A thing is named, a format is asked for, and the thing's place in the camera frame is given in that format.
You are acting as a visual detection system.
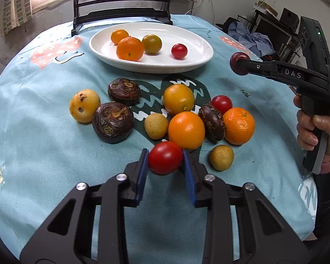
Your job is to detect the black-framed painted table screen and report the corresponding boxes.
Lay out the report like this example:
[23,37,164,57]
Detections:
[71,0,173,37]

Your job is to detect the light blue printed tablecloth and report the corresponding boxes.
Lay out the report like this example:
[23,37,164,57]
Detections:
[0,14,318,259]

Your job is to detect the blue crumpled clothes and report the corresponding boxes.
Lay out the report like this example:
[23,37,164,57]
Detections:
[228,20,275,58]

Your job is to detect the large smooth orange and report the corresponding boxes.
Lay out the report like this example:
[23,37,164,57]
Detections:
[168,111,206,150]

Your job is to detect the tan longan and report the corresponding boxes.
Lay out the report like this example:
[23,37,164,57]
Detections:
[144,113,169,140]
[208,145,235,171]

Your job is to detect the large red tomato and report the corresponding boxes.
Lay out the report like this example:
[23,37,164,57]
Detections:
[148,141,184,175]

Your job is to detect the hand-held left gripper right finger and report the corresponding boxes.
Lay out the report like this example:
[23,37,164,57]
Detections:
[182,150,310,264]

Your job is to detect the large yellow-orange tomato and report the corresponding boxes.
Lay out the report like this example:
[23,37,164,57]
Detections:
[163,84,195,116]

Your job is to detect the small cardboard box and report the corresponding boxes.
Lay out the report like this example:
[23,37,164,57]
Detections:
[253,1,278,17]

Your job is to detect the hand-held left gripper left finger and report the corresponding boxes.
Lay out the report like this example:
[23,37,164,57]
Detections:
[19,148,149,264]

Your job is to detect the white oval plate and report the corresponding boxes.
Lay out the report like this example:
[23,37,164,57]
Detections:
[89,22,214,74]

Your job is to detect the green-yellow tomato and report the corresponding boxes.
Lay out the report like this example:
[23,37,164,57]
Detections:
[142,34,163,55]

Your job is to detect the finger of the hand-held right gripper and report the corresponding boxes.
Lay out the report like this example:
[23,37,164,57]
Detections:
[231,59,281,81]

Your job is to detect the yellow spotted loquat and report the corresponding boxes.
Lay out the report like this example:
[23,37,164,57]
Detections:
[69,89,101,123]

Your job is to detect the large dark water chestnut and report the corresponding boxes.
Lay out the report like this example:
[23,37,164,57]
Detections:
[92,102,135,144]

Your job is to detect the black bag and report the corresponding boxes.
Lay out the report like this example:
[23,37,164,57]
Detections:
[215,16,237,33]

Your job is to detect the orange mandarin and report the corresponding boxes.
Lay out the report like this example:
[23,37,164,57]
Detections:
[223,107,256,146]
[116,37,145,62]

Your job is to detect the small orange tomato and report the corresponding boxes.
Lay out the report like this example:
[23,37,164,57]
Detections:
[110,29,130,45]

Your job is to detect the black monitor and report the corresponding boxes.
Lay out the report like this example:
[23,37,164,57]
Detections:
[254,16,292,51]

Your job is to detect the black speaker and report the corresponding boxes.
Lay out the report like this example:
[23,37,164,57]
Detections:
[279,8,300,28]

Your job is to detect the person's dark clothing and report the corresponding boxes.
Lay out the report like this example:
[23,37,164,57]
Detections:
[313,170,330,240]

